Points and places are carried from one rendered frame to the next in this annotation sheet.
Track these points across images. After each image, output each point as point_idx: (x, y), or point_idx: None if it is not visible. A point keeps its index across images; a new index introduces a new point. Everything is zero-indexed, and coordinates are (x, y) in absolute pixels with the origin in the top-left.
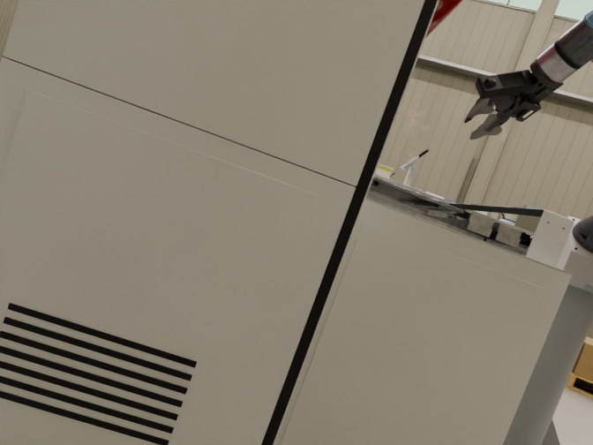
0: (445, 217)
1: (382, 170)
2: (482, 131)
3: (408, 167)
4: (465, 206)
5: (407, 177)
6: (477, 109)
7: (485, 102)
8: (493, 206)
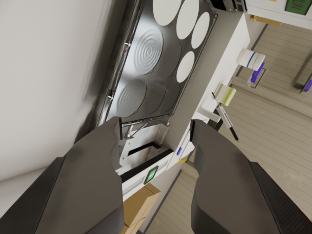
0: (136, 129)
1: (225, 93)
2: (77, 142)
3: (219, 113)
4: (155, 159)
5: (208, 111)
6: (204, 158)
7: (220, 204)
8: (124, 183)
